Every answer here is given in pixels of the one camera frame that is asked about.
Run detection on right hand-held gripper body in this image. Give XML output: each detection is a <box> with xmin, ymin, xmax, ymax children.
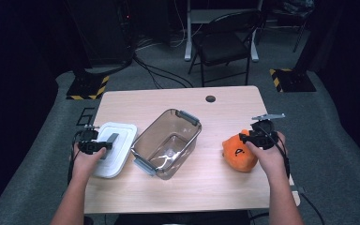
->
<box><xmin>248</xmin><ymin>112</ymin><xmax>286</xmax><ymax>151</ymax></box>

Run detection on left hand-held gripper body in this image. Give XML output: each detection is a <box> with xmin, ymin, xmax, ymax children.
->
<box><xmin>78</xmin><ymin>124</ymin><xmax>108</xmax><ymax>156</ymax></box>

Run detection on white container lid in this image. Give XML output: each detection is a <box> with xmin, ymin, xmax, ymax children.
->
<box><xmin>92</xmin><ymin>121</ymin><xmax>138</xmax><ymax>179</ymax></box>

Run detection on orange plush toy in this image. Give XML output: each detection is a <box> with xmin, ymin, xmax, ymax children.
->
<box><xmin>221</xmin><ymin>128</ymin><xmax>259</xmax><ymax>173</ymax></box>

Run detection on clear brown storage container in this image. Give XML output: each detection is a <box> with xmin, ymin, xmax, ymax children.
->
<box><xmin>130</xmin><ymin>108</ymin><xmax>203</xmax><ymax>181</ymax></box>

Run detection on person's left hand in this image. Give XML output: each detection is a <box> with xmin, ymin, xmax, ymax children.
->
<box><xmin>71</xmin><ymin>144</ymin><xmax>108</xmax><ymax>185</ymax></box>

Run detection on person's right hand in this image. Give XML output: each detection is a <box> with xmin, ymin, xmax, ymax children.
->
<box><xmin>245</xmin><ymin>131</ymin><xmax>288</xmax><ymax>180</ymax></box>

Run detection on black yellow-striped stand base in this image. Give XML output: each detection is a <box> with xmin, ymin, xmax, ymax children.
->
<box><xmin>268</xmin><ymin>67</ymin><xmax>317</xmax><ymax>94</ymax></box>
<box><xmin>66</xmin><ymin>69</ymin><xmax>111</xmax><ymax>101</ymax></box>

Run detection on grey tape strip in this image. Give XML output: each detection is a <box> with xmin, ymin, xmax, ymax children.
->
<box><xmin>290</xmin><ymin>185</ymin><xmax>308</xmax><ymax>195</ymax></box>

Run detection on black folding chair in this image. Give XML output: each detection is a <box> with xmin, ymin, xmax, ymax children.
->
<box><xmin>187</xmin><ymin>8</ymin><xmax>264</xmax><ymax>88</ymax></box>

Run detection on black equipment cabinet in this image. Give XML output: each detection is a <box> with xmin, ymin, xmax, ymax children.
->
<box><xmin>65</xmin><ymin>0</ymin><xmax>136</xmax><ymax>69</ymax></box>

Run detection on left hand-held gripper cable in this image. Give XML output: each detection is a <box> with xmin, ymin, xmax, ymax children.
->
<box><xmin>67</xmin><ymin>130</ymin><xmax>83</xmax><ymax>186</ymax></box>

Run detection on hand-held gripper cable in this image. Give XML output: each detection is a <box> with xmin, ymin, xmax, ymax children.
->
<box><xmin>262</xmin><ymin>125</ymin><xmax>293</xmax><ymax>189</ymax></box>
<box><xmin>67</xmin><ymin>130</ymin><xmax>83</xmax><ymax>186</ymax></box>

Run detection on right hand-held gripper cable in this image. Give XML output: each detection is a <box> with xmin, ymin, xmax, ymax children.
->
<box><xmin>262</xmin><ymin>125</ymin><xmax>293</xmax><ymax>189</ymax></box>

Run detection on black cable under table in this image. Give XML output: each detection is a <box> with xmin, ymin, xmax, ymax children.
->
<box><xmin>299</xmin><ymin>192</ymin><xmax>326</xmax><ymax>225</ymax></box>

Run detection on black floor cables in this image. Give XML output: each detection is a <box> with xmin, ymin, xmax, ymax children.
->
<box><xmin>132</xmin><ymin>52</ymin><xmax>195</xmax><ymax>90</ymax></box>

